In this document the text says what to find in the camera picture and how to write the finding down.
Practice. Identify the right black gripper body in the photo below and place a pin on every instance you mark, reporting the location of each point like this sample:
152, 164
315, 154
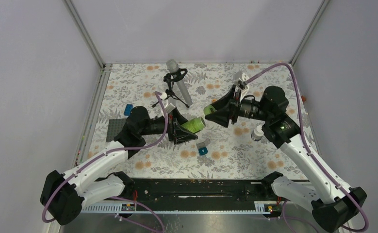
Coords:
247, 108

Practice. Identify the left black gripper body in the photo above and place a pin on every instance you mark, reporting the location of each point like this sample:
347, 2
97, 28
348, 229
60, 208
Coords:
172, 126

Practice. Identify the green pill bottle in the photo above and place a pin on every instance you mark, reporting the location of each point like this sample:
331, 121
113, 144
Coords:
195, 125

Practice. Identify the white cap pill bottle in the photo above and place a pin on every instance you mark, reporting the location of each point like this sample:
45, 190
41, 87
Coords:
257, 134

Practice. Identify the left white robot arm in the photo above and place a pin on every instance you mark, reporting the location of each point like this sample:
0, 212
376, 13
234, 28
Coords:
65, 194

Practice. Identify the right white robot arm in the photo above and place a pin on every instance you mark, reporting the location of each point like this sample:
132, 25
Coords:
331, 201

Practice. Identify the floral table mat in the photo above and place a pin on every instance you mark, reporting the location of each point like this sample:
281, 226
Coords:
232, 154

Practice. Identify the blue lego brick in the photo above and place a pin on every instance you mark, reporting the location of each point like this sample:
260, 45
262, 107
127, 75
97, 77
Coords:
127, 110

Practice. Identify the black microphone tripod stand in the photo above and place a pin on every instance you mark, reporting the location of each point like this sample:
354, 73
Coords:
169, 91

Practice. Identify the grey lego baseplate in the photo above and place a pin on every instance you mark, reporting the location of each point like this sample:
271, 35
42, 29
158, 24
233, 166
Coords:
114, 128

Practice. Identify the grey microphone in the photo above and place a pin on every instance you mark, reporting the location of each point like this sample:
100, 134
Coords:
178, 74

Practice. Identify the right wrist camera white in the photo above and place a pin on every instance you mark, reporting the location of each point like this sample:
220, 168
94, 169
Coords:
239, 80

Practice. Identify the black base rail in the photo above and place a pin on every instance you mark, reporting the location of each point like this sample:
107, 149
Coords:
205, 191

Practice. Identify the white cable duct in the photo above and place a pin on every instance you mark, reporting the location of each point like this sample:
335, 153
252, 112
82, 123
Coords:
224, 208

